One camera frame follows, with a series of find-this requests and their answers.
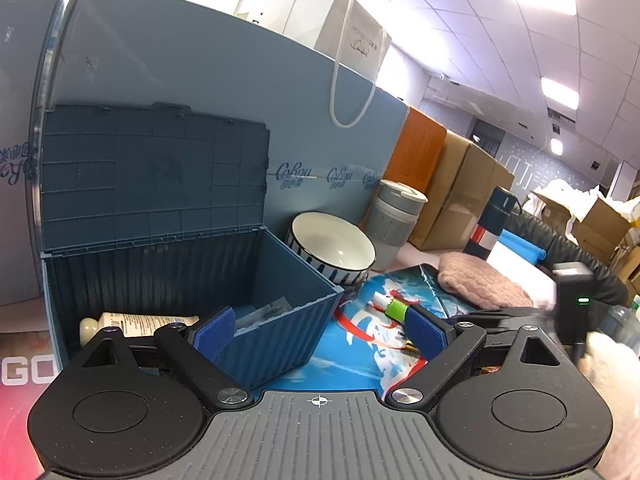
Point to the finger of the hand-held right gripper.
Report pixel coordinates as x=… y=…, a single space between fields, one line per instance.
x=500 y=316

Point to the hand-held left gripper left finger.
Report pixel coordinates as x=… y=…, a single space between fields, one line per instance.
x=215 y=332

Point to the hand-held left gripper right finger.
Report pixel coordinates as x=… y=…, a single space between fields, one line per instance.
x=425 y=335

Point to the clear plastic packet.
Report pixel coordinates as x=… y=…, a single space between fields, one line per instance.
x=262 y=312

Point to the white cream tube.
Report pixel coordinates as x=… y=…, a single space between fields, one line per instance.
x=140 y=325

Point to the blue plastic storage box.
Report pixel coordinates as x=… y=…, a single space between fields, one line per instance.
x=150 y=185

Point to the person's right forearm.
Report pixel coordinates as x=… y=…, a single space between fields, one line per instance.
x=620 y=385

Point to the pink knitted cloth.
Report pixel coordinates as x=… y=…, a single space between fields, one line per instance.
x=480 y=280

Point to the grey plastic bottle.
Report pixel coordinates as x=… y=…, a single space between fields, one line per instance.
x=622 y=325

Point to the blue printed mat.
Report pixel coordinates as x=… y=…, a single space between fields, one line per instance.
x=360 y=350

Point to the light blue plastic case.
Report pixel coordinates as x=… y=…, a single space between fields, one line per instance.
x=520 y=247

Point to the black leather chair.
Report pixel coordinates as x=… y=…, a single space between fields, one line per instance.
x=545 y=232

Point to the open cardboard box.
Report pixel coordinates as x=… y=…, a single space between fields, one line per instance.
x=600 y=230

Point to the dark blue striped thermos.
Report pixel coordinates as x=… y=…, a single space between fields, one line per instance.
x=492 y=210

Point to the grey lidded cup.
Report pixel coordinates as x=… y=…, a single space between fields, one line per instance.
x=390 y=220

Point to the brown cardboard box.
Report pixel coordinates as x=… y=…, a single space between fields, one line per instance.
x=435 y=190
x=487 y=190

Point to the white striped ceramic bowl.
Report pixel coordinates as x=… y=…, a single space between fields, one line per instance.
x=330 y=245

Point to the orange cardboard box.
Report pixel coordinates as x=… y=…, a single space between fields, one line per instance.
x=417 y=150

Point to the red printed board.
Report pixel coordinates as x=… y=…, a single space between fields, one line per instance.
x=25 y=360

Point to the large blue cardboard box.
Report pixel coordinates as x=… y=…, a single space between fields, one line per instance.
x=20 y=85
x=200 y=60

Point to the white paper shopping bag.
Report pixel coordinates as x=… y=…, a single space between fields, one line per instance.
x=355 y=30

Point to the white cardboard box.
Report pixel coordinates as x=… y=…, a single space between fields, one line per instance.
x=280 y=10

